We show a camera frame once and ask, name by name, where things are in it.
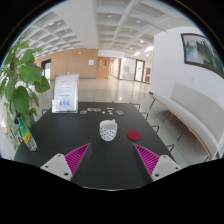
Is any white long bench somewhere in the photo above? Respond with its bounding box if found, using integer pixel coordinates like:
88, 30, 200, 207
151, 83, 224, 160

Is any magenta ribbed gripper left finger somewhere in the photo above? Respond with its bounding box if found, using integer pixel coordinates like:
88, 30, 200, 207
41, 143, 91, 181

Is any green leafy potted plant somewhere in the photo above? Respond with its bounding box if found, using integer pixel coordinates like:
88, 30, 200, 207
0, 36, 50, 150

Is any red round coaster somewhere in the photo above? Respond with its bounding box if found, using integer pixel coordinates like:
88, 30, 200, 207
127, 130, 142, 141

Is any framed landscape painting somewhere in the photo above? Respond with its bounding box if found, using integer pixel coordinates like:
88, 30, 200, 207
181, 33, 224, 78

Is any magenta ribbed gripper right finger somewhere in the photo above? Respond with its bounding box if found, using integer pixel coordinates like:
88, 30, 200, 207
134, 144, 181, 181

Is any acrylic sign holder with flyer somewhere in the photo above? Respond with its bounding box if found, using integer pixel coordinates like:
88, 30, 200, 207
52, 74, 79, 113

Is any blue square coaster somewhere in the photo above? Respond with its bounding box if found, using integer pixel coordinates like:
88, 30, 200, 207
116, 110, 124, 115

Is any colourful round coaster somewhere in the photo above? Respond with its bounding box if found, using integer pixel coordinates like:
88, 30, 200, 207
87, 108, 94, 112

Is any green round coaster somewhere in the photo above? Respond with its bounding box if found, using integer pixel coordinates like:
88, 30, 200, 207
80, 110, 87, 114

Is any white polka dot mug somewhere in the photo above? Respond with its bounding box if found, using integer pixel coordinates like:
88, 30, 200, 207
99, 120, 118, 141

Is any green plastic water bottle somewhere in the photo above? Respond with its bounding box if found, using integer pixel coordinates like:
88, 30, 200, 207
16, 113, 37, 151

